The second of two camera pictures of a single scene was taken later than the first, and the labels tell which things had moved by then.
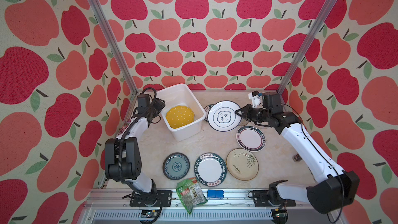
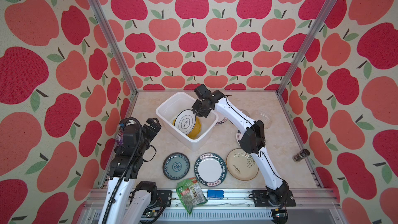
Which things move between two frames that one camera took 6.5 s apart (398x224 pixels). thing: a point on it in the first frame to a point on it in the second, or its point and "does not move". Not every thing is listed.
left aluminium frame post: (104, 26) does not move
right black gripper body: (259, 116) to (200, 109)
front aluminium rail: (113, 206) does not move
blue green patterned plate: (175, 166) does not move
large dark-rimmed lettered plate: (210, 169) does not move
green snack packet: (190, 193) does not move
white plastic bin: (182, 114) to (167, 110)
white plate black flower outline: (221, 116) to (185, 122)
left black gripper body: (156, 107) to (149, 133)
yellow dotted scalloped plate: (180, 116) to (195, 133)
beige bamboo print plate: (242, 164) does not move
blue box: (215, 193) does not move
